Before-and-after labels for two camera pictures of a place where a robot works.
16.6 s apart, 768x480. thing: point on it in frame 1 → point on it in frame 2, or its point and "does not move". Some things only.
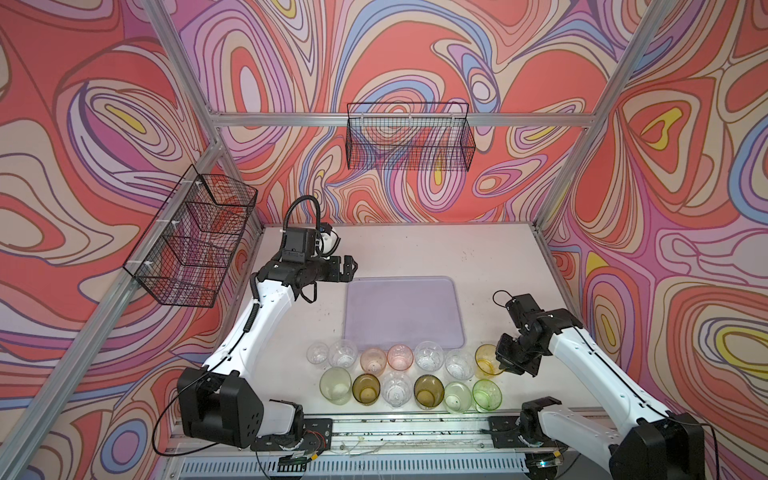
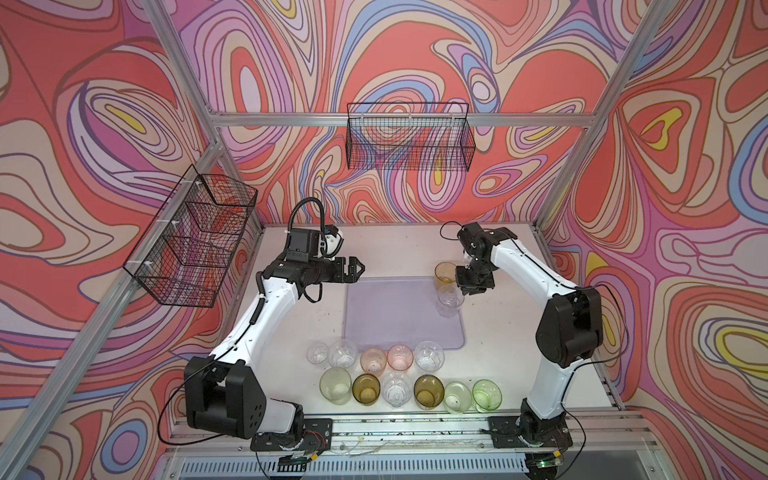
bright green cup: [486, 395] does not move
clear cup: [459, 364] → [449, 300]
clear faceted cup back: [428, 356] does not move
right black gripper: [505, 359] → [467, 286]
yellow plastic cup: [486, 361] → [445, 271]
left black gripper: [334, 273] does not move
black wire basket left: [188, 250] does not move
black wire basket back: [409, 136] does not move
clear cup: [397, 388] does not move
